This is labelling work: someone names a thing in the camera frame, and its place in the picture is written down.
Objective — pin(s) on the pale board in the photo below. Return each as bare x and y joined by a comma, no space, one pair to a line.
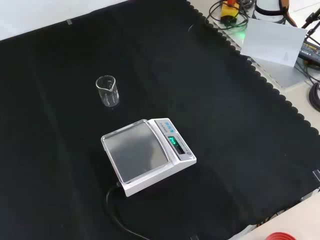
272,42

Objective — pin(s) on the clear glass beaker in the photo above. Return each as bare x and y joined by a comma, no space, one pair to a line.
108,93

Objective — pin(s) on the grey metal base plate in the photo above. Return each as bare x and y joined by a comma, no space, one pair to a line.
282,73

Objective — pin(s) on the red round object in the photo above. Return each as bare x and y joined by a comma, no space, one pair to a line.
280,236

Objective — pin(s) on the black bench cloth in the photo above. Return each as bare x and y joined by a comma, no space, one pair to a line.
62,150

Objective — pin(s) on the yellow stop button box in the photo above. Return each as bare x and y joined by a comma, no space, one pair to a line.
229,13

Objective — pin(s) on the white electronic balance steel pan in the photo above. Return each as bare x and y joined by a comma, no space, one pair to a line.
140,152

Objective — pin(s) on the clear cloth clip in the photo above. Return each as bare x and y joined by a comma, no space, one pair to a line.
316,174

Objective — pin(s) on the black power adapter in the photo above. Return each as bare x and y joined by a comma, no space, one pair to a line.
310,52

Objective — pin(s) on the black tripod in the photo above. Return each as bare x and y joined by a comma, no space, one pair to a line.
311,17

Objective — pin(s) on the grey tape piece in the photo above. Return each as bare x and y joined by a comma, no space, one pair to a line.
69,22

